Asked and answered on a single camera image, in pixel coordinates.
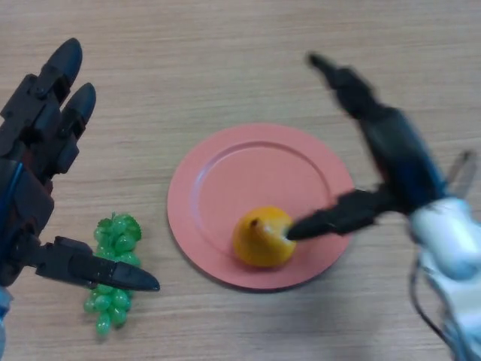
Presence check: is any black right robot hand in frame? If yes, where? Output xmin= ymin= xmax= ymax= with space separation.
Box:
xmin=285 ymin=51 xmax=450 ymax=242

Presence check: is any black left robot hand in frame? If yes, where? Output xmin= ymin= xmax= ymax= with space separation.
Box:
xmin=0 ymin=37 xmax=161 ymax=293

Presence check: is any yellow pear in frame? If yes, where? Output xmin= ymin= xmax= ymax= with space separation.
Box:
xmin=231 ymin=205 xmax=298 ymax=268

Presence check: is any pink round plate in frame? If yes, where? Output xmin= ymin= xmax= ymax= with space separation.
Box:
xmin=167 ymin=123 xmax=358 ymax=293

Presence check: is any green grape bunch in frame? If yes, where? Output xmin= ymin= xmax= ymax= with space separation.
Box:
xmin=83 ymin=212 xmax=143 ymax=336

